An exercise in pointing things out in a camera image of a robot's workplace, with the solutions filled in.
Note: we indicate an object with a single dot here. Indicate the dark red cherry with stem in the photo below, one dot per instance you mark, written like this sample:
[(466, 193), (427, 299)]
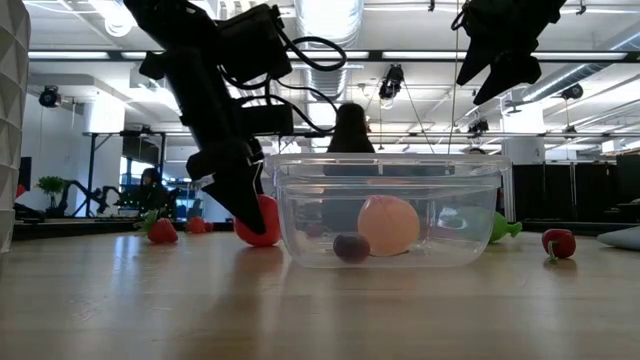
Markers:
[(315, 230)]

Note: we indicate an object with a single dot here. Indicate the person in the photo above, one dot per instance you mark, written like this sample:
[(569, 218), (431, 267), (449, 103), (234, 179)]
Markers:
[(150, 192), (350, 130)]

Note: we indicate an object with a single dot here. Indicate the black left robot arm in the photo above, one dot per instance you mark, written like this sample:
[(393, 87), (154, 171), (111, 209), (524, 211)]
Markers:
[(165, 25)]

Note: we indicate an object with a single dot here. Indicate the black cabinet row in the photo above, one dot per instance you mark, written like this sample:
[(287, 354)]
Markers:
[(575, 190)]

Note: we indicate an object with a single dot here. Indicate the grey tupperware lid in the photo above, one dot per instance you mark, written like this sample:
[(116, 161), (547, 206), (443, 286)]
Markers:
[(622, 239)]

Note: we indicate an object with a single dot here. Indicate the purple grape toy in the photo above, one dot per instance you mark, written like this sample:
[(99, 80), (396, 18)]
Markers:
[(352, 248)]

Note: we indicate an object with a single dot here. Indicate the large red strawberry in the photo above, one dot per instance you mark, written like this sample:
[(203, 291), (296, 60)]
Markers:
[(272, 220)]

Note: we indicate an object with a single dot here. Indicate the black ceiling spotlight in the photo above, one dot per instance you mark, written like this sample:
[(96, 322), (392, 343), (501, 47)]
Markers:
[(391, 82), (478, 126), (50, 96), (572, 92)]

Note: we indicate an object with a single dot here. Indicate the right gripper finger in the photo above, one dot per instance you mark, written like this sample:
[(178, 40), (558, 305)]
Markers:
[(515, 72), (482, 62)]

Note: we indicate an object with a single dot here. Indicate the silver ventilation duct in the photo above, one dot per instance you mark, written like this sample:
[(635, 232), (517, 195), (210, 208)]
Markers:
[(327, 30)]

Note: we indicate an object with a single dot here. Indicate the green pear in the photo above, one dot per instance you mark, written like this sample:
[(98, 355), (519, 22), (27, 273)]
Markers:
[(502, 227)]

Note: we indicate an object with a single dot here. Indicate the pale orange peach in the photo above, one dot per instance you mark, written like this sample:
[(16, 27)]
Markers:
[(389, 225)]

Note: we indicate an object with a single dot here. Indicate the green plant in white pot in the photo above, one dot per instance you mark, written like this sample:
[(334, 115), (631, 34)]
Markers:
[(12, 100)]

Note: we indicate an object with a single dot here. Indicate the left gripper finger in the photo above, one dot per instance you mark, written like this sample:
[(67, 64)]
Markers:
[(240, 200)]

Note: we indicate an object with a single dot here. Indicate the clear plastic tupperware container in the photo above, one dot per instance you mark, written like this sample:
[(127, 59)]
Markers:
[(300, 200)]

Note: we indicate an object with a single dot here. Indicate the black ceiling light beam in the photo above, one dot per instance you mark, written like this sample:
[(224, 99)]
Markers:
[(375, 55)]

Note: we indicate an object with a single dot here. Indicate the background green potted plant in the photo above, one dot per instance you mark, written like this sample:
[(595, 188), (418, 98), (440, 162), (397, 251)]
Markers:
[(50, 186)]

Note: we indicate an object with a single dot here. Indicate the glossy red cherry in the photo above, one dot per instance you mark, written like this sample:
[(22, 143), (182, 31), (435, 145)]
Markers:
[(209, 227)]

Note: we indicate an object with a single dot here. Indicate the black background workbench frame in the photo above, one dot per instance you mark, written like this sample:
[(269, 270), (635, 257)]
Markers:
[(91, 170)]

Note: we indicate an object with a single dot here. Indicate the background black robot arm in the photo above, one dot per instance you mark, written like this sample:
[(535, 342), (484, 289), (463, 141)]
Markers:
[(75, 192)]

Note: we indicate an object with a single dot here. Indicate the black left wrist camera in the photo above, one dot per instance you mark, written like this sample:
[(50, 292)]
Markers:
[(255, 45)]

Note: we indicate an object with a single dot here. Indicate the small strawberry with green leaves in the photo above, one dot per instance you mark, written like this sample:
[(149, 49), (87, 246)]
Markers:
[(162, 231), (196, 225)]

